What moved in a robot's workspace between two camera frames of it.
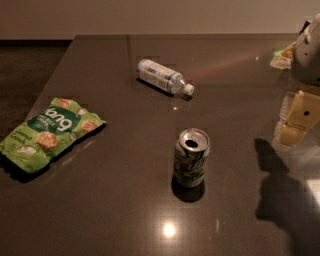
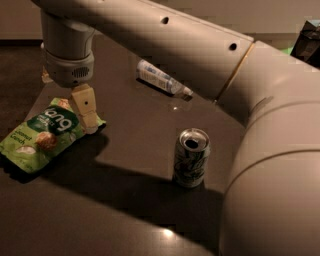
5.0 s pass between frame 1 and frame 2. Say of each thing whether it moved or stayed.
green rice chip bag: stayed
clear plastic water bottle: stayed
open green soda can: stayed
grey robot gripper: moved
